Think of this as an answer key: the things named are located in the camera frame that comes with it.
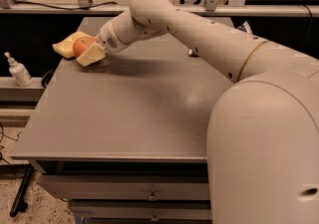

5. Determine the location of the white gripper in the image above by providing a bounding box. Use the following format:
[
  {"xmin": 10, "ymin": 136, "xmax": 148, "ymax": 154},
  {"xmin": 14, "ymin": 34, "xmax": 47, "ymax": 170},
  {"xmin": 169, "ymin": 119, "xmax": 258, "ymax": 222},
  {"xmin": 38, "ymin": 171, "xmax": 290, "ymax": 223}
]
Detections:
[{"xmin": 77, "ymin": 20, "xmax": 128, "ymax": 67}]

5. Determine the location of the red apple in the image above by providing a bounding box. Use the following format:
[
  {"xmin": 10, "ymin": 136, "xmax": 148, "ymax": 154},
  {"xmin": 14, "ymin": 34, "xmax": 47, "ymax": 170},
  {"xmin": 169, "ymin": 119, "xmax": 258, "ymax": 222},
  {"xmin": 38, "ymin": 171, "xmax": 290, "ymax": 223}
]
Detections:
[{"xmin": 73, "ymin": 37, "xmax": 96, "ymax": 58}]

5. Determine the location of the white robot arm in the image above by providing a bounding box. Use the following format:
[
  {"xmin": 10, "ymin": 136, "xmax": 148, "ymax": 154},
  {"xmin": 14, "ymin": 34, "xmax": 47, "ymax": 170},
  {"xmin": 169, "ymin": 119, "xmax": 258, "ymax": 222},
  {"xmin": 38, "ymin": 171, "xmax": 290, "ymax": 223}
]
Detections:
[{"xmin": 76, "ymin": 0, "xmax": 319, "ymax": 224}]

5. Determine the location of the yellow sponge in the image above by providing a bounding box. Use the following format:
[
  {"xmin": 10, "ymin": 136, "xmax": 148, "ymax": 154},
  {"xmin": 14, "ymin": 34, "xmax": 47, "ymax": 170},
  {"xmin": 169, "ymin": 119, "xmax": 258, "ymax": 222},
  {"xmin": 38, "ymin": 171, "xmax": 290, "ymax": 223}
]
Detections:
[{"xmin": 52, "ymin": 31, "xmax": 92, "ymax": 59}]

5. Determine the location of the white pump bottle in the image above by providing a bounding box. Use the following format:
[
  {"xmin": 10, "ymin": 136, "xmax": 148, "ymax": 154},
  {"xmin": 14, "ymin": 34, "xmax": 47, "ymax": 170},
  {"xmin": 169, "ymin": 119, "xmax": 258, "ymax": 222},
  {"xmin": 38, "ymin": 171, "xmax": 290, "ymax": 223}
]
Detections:
[{"xmin": 4, "ymin": 52, "xmax": 33, "ymax": 87}]

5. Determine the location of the grey drawer cabinet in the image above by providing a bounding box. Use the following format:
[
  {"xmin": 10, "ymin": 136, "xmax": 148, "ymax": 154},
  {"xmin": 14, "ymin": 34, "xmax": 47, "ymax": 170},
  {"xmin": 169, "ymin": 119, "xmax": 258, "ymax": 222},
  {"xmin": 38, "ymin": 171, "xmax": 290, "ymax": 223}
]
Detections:
[{"xmin": 12, "ymin": 35, "xmax": 231, "ymax": 224}]

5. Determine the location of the top drawer with knob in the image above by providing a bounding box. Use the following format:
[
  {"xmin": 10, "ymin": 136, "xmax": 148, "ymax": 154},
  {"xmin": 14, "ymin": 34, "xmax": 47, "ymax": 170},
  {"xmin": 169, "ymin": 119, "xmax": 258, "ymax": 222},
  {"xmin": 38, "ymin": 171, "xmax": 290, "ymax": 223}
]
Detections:
[{"xmin": 37, "ymin": 175, "xmax": 209, "ymax": 201}]

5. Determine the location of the drawer with knob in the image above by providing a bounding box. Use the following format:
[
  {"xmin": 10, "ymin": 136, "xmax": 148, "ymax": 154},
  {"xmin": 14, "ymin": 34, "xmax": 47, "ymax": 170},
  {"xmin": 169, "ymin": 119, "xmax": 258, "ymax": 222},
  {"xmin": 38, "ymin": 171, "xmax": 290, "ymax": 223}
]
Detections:
[
  {"xmin": 68, "ymin": 200, "xmax": 212, "ymax": 221},
  {"xmin": 37, "ymin": 175, "xmax": 209, "ymax": 201}
]

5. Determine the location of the blue chip bag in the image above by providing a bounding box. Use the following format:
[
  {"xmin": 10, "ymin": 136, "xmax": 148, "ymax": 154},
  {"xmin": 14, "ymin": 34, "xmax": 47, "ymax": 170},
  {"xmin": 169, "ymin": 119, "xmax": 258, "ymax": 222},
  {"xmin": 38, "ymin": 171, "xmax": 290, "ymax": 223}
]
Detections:
[{"xmin": 188, "ymin": 21, "xmax": 252, "ymax": 58}]

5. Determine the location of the black floor stand bar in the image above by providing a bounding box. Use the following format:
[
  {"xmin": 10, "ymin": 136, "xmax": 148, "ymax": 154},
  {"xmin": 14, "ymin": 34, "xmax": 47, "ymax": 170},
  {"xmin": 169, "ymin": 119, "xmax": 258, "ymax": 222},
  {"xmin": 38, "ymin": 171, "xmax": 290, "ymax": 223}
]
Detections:
[{"xmin": 9, "ymin": 164, "xmax": 34, "ymax": 217}]

